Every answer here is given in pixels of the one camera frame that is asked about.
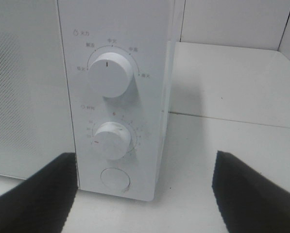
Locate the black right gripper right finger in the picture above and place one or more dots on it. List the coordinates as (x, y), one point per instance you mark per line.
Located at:
(247, 201)

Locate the white microwave door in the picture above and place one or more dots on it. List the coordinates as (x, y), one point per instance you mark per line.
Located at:
(35, 117)

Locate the round white door button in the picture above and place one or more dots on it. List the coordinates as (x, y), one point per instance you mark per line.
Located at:
(115, 179)

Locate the white round knob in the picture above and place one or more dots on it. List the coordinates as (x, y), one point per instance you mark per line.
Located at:
(112, 140)
(110, 75)

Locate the white microwave oven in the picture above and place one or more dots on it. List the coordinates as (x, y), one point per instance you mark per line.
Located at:
(141, 31)

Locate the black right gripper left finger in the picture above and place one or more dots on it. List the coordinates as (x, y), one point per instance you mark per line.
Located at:
(42, 203)

